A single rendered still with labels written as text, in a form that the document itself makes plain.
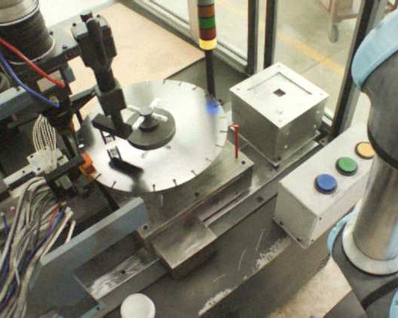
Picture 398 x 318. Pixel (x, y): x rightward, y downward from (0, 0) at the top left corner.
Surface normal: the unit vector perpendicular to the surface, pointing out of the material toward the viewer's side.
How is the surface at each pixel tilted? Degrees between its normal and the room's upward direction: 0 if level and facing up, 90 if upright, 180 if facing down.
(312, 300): 0
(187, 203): 0
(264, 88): 0
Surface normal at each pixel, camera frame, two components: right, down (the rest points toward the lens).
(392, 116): -0.89, 0.45
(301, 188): -0.07, -0.63
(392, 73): -0.92, 0.11
